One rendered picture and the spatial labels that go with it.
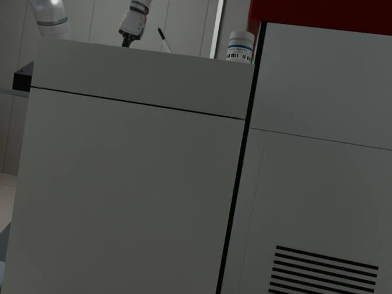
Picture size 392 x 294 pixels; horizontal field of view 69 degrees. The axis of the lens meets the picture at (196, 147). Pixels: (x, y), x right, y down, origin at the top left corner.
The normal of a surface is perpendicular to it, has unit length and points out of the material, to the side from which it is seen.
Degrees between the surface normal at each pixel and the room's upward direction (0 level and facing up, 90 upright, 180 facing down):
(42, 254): 90
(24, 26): 90
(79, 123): 90
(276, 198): 90
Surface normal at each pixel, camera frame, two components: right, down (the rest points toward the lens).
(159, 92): -0.14, 0.01
